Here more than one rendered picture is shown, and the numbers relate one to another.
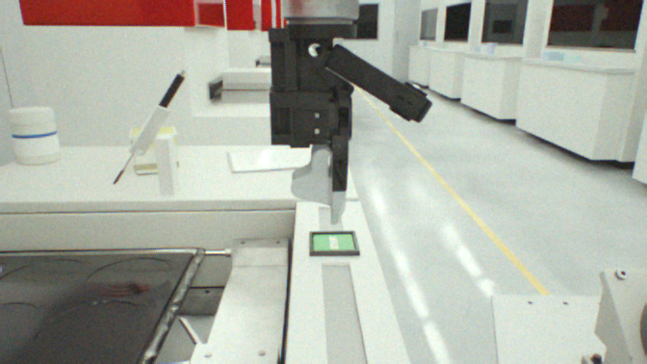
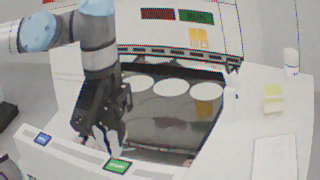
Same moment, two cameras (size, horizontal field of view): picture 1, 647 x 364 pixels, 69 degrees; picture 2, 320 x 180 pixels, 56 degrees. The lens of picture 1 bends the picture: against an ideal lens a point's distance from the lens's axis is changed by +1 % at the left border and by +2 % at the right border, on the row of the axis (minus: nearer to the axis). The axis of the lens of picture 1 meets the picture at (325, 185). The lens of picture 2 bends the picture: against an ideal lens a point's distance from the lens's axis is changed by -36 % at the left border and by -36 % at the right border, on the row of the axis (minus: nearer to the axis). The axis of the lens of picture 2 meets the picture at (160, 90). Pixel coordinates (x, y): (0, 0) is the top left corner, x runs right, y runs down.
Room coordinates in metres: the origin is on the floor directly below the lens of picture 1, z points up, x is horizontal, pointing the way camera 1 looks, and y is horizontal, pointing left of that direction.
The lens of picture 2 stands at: (0.91, -0.59, 1.53)
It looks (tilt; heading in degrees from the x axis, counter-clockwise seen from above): 29 degrees down; 117
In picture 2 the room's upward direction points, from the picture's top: 6 degrees counter-clockwise
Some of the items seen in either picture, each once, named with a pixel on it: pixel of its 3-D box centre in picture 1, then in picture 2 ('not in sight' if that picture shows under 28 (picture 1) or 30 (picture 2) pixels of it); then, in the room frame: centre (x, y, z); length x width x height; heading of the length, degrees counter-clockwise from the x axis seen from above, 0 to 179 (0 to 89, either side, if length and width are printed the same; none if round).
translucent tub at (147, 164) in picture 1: (155, 149); (272, 100); (0.80, 0.30, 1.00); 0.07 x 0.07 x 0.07; 20
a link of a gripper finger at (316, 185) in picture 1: (318, 189); (107, 136); (0.47, 0.01, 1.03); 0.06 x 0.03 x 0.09; 92
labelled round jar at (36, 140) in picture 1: (35, 135); (291, 63); (0.85, 0.53, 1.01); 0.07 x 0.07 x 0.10
